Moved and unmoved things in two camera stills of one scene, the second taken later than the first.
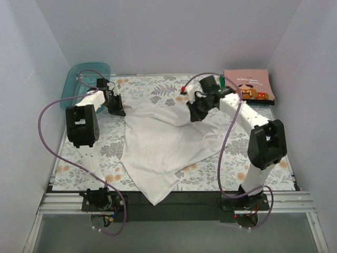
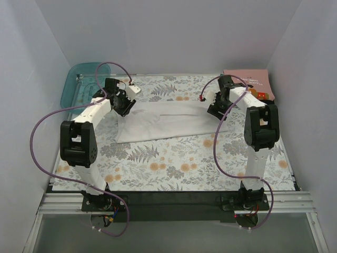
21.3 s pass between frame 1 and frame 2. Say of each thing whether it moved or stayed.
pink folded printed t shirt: stayed
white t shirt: moved
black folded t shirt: stayed
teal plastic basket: stayed
